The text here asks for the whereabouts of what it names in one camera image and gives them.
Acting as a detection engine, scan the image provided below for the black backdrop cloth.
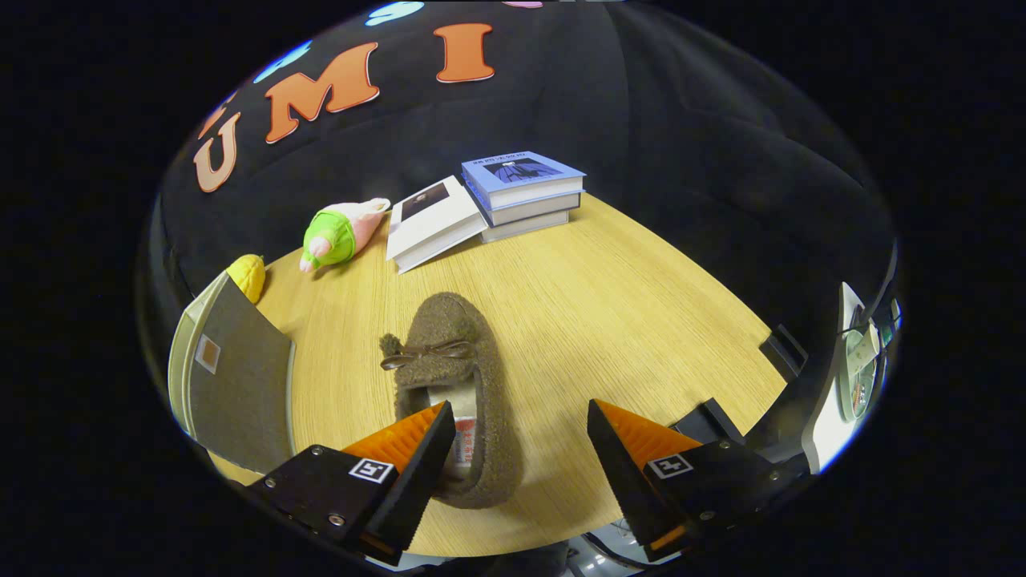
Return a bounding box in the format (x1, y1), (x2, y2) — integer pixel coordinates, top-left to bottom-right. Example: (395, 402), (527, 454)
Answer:
(148, 0), (899, 377)

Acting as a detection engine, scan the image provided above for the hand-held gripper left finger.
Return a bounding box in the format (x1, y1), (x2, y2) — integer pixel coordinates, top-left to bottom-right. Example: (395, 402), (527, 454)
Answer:
(247, 401), (458, 567)

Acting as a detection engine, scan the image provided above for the yellow knitted plush ball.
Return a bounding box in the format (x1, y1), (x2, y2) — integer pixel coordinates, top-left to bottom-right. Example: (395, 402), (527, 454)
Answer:
(226, 253), (267, 305)

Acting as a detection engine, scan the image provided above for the white panel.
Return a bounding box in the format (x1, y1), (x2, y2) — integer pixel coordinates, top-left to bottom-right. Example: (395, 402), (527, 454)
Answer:
(802, 280), (903, 475)

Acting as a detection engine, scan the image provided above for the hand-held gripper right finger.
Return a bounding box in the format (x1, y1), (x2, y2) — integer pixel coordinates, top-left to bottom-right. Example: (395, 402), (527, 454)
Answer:
(587, 398), (802, 562)

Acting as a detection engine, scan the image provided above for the dark cover book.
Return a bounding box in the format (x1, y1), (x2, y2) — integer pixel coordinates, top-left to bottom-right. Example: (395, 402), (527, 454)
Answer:
(485, 191), (584, 228)

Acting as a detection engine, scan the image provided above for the grey fabric storage box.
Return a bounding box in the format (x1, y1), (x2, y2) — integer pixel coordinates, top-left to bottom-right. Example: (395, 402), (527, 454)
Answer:
(167, 271), (297, 475)

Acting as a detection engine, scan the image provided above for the white cover book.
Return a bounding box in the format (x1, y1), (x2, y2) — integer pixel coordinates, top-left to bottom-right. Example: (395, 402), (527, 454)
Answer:
(481, 210), (572, 244)

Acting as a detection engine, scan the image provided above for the black table edge bracket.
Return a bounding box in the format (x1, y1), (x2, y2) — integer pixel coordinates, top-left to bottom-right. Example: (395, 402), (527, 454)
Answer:
(757, 324), (809, 379)
(669, 397), (748, 446)

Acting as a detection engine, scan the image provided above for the blue cover book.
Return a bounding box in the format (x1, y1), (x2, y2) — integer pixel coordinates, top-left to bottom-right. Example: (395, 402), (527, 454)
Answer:
(461, 150), (587, 211)

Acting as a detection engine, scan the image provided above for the pink plush toy green outfit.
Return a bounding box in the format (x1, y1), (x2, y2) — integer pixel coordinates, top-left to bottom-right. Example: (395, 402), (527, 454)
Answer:
(299, 197), (392, 273)

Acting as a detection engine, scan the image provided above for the brown fuzzy shoe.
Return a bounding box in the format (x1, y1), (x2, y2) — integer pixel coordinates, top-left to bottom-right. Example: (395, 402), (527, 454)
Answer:
(379, 292), (523, 510)

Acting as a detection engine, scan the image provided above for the white book with portrait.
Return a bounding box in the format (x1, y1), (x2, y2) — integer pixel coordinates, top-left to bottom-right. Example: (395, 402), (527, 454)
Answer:
(386, 176), (490, 275)

